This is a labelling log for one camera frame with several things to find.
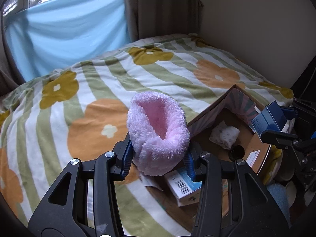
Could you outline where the small dark blue box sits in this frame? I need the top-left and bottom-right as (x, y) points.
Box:
(251, 101), (287, 137)

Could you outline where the white patterned pouch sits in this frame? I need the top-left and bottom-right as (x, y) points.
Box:
(209, 120), (240, 150)

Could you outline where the pink cardboard box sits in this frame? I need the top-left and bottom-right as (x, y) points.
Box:
(148, 86), (271, 231)

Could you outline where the white and blue box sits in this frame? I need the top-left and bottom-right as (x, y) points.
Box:
(165, 167), (202, 207)

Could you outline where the pink fluffy sock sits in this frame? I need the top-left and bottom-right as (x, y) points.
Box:
(126, 91), (190, 177)

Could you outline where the floral striped blanket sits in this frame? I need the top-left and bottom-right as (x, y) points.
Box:
(1, 34), (293, 236)

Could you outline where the light blue window cloth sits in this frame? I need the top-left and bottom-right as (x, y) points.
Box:
(4, 0), (130, 81)

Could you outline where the brown right curtain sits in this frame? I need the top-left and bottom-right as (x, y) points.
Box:
(124, 0), (200, 42)

